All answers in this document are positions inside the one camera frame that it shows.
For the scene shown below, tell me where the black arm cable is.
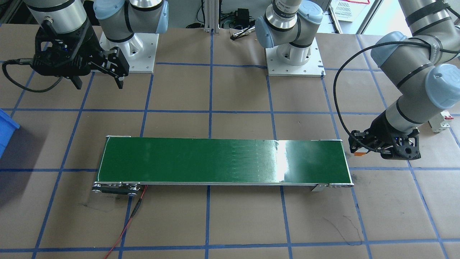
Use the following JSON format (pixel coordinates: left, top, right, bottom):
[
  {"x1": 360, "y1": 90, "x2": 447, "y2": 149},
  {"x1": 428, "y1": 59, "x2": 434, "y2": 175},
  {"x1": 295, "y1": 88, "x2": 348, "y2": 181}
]
[{"x1": 332, "y1": 39, "x2": 460, "y2": 153}]

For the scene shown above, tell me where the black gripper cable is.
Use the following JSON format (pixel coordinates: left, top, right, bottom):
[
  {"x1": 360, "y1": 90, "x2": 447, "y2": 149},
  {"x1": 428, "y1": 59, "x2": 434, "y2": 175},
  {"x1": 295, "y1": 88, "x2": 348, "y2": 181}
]
[{"x1": 1, "y1": 58, "x2": 69, "y2": 93}]

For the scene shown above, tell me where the white square base plate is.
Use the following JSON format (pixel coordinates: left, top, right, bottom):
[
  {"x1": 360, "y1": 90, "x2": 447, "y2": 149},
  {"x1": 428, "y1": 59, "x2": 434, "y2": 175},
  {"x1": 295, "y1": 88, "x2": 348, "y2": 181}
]
[
  {"x1": 265, "y1": 38, "x2": 326, "y2": 77},
  {"x1": 99, "y1": 32, "x2": 159, "y2": 74}
]

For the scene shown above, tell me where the black power adapter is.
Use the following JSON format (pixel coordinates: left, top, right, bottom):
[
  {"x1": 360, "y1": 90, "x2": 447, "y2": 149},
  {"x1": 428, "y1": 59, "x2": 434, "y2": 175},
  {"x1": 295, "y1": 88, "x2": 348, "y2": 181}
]
[{"x1": 235, "y1": 9, "x2": 252, "y2": 26}]

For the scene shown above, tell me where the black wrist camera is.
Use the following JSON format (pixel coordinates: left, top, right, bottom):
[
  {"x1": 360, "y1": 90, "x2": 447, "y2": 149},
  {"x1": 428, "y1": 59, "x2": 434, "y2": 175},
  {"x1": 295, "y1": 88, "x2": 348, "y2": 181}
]
[
  {"x1": 382, "y1": 136, "x2": 422, "y2": 161},
  {"x1": 31, "y1": 34, "x2": 78, "y2": 78}
]

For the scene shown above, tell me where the white red circuit breaker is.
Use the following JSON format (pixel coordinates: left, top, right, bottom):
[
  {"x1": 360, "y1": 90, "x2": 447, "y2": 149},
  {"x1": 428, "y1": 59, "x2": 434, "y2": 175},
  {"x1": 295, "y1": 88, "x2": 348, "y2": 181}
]
[{"x1": 429, "y1": 110, "x2": 454, "y2": 133}]

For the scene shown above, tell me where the green belt conveyor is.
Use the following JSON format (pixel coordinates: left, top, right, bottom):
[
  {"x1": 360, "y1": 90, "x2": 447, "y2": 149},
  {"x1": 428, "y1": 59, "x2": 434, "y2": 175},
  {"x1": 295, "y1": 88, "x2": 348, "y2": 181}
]
[{"x1": 92, "y1": 136, "x2": 355, "y2": 196}]

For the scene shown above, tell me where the metal plug connector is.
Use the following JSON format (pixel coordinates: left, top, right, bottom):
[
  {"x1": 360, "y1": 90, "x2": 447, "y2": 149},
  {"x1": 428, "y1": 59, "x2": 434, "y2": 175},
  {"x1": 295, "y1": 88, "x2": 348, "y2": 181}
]
[{"x1": 232, "y1": 29, "x2": 256, "y2": 40}]

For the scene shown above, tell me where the blue plastic bin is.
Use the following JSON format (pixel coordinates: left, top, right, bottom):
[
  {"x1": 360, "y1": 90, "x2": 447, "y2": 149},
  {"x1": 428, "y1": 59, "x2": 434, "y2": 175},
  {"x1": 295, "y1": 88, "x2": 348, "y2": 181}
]
[{"x1": 0, "y1": 108, "x2": 20, "y2": 159}]

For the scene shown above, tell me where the red and black cable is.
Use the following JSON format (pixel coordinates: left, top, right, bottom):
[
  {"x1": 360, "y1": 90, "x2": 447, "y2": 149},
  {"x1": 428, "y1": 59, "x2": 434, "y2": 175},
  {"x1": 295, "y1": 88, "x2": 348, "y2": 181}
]
[{"x1": 104, "y1": 185, "x2": 148, "y2": 259}]

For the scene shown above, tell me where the white mesh basket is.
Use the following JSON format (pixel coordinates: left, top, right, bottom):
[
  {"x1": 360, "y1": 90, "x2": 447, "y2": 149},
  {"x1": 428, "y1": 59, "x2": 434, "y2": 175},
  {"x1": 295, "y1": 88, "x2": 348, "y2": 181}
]
[{"x1": 331, "y1": 0, "x2": 371, "y2": 22}]

